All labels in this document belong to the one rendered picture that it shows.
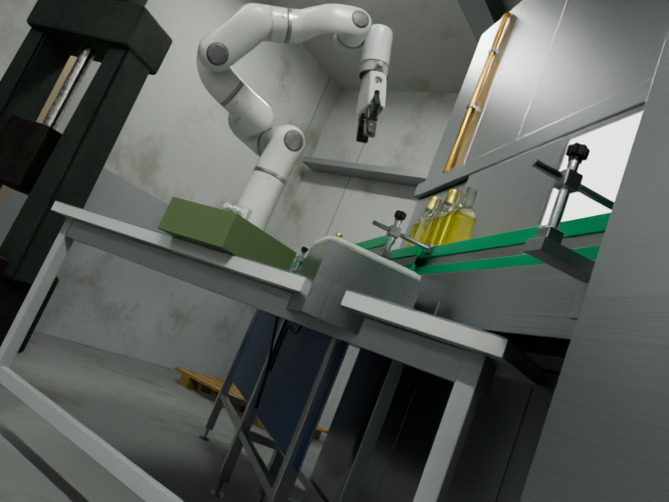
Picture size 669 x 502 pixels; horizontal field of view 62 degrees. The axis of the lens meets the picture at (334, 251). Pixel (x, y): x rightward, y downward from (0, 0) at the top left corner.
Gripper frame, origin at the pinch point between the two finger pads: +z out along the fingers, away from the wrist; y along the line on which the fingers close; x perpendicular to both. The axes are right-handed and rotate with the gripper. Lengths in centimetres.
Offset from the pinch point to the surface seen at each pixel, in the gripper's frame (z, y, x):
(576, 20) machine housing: -47, -2, -59
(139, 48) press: -85, 185, 80
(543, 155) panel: 0.8, -14.4, -43.3
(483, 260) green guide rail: 33, -34, -18
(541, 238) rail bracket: 35, -71, -4
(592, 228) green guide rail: 30, -64, -19
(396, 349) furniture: 53, -33, -2
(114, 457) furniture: 89, 14, 48
